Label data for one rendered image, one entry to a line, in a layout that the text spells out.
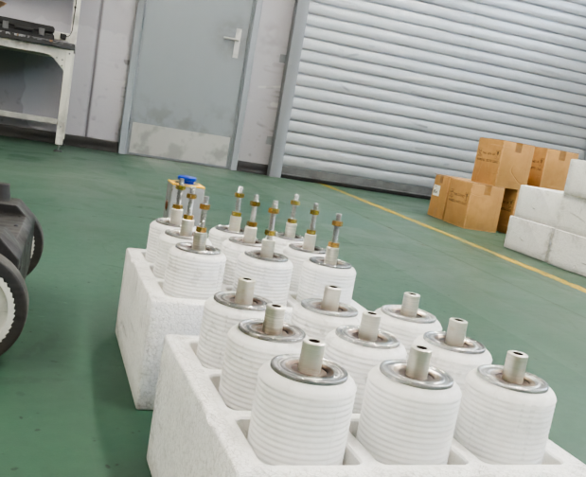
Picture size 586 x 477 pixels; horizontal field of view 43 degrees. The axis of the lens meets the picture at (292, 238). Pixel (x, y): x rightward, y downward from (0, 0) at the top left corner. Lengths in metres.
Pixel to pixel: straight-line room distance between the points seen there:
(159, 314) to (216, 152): 5.27
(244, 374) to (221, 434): 0.09
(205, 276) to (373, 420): 0.52
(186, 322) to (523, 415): 0.57
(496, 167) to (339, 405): 4.36
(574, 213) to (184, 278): 2.93
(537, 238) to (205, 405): 3.43
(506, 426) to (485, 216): 4.21
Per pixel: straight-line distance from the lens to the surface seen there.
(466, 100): 7.09
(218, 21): 6.41
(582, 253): 3.82
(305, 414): 0.69
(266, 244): 1.25
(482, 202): 4.96
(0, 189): 1.71
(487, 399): 0.81
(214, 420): 0.77
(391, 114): 6.80
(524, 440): 0.82
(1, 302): 1.31
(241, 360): 0.80
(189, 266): 1.19
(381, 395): 0.75
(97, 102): 6.30
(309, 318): 0.94
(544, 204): 4.14
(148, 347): 1.18
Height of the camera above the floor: 0.48
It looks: 9 degrees down
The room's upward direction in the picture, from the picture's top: 10 degrees clockwise
